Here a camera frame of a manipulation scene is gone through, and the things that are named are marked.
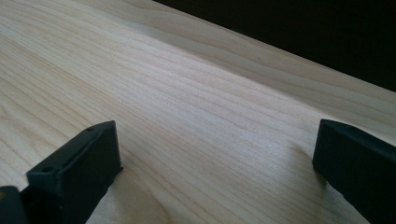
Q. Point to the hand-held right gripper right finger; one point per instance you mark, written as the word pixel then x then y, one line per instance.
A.
pixel 358 165

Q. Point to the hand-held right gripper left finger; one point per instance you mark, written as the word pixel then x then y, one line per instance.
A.
pixel 74 174

